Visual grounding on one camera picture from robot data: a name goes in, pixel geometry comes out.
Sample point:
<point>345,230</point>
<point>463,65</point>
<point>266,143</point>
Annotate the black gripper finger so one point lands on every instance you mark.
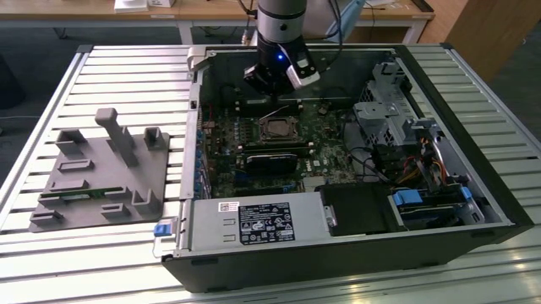
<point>275,98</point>

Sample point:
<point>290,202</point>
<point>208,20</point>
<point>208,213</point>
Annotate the silver square CPU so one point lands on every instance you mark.
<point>279,128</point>

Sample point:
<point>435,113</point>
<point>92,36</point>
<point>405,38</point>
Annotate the black RAM stick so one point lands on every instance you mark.
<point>274,146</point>

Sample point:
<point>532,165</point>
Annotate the black graphics card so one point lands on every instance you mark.
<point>270,163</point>

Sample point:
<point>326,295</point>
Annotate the green motherboard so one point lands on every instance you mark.
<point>329,149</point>

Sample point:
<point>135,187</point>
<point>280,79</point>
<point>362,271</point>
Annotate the grey metal drive cage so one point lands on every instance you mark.
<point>375,117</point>

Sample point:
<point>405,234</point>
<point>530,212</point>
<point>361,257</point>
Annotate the pale blue teach pendant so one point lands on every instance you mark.
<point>350,16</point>

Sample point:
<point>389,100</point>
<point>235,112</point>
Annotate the silver chipset heat sink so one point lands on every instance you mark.
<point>315,181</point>

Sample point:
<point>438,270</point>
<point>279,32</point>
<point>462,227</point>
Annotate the black plastic shroud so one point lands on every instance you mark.
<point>359,209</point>

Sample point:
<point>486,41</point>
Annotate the white box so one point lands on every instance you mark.
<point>131,5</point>

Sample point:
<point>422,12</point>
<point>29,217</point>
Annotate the grey power supply unit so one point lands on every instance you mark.
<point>211,221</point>

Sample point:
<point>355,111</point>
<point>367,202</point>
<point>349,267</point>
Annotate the blue case latch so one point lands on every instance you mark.
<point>163,229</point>

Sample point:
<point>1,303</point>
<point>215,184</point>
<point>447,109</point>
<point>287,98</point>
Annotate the grey parts rack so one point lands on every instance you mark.
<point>105,190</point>

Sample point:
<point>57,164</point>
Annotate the green RAM stick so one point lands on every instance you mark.
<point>99,192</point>

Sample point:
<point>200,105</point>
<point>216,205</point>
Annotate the wooden desk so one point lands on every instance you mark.
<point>63,14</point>

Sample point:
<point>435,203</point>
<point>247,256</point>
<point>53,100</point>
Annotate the blue drive clip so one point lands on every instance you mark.
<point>465,193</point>

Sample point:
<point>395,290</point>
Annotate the black open PC case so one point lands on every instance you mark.
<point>295,269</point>

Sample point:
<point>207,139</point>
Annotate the wooden cabinet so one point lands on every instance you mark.
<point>498,31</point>

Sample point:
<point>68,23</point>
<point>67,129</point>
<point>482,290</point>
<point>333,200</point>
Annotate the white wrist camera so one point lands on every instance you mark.
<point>305,71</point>

